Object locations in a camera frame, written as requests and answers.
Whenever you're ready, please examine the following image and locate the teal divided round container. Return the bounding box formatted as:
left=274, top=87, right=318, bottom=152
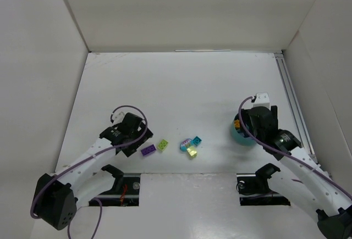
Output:
left=230, top=114, right=256, bottom=147

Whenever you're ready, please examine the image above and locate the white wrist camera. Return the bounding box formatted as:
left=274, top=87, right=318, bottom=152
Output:
left=110, top=112, right=125, bottom=125
left=251, top=92, right=270, bottom=109

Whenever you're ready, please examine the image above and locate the purple cable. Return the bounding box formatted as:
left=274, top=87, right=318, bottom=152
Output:
left=238, top=95, right=352, bottom=204
left=30, top=105, right=148, bottom=238

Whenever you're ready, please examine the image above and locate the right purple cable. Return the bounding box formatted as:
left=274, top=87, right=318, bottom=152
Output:
left=238, top=95, right=352, bottom=204

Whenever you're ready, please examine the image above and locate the long purple lego brick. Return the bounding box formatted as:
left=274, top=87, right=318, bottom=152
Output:
left=141, top=144, right=156, bottom=157

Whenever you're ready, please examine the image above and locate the teal square lego brick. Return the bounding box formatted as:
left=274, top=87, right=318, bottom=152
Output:
left=192, top=136, right=202, bottom=146

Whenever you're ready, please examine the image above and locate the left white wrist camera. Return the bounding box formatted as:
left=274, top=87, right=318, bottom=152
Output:
left=110, top=112, right=125, bottom=125

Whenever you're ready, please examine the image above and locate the teal flower face lego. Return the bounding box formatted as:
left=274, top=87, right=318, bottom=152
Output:
left=180, top=138, right=193, bottom=152

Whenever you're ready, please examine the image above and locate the lime green lego brick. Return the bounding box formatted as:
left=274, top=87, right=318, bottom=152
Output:
left=157, top=139, right=168, bottom=152

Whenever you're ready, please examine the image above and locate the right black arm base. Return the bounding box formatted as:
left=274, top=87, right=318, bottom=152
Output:
left=236, top=163, right=291, bottom=206

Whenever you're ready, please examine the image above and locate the pale yellow lego brick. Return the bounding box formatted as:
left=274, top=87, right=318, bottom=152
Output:
left=187, top=146, right=197, bottom=159

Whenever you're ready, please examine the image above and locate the yellow orange lego brick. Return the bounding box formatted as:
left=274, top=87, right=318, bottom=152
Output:
left=234, top=120, right=240, bottom=129

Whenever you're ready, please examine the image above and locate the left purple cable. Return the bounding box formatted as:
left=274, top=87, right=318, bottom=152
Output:
left=30, top=105, right=148, bottom=238

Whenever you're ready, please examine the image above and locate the aluminium rail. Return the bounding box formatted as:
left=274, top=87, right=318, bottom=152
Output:
left=274, top=51, right=318, bottom=163

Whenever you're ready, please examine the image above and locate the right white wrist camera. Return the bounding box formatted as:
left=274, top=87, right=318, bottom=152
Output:
left=251, top=92, right=270, bottom=109

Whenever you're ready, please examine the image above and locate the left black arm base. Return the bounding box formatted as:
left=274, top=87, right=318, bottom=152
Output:
left=89, top=164, right=141, bottom=207

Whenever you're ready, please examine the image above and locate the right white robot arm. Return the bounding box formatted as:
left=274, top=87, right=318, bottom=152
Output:
left=238, top=105, right=351, bottom=238

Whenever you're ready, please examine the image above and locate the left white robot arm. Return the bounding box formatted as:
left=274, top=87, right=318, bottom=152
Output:
left=30, top=113, right=153, bottom=230

